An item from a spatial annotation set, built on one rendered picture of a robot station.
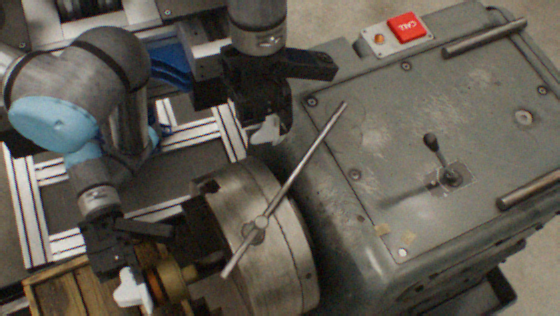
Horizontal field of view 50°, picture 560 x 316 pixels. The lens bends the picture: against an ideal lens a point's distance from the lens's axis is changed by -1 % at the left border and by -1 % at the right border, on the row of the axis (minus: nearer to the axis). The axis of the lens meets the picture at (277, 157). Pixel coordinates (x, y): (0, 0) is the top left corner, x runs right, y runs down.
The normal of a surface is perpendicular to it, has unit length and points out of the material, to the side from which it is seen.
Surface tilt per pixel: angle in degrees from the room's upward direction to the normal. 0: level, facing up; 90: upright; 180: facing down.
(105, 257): 0
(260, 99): 76
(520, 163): 0
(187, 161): 0
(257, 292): 46
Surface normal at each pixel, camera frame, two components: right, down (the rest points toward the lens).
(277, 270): 0.34, 0.15
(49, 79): -0.02, -0.51
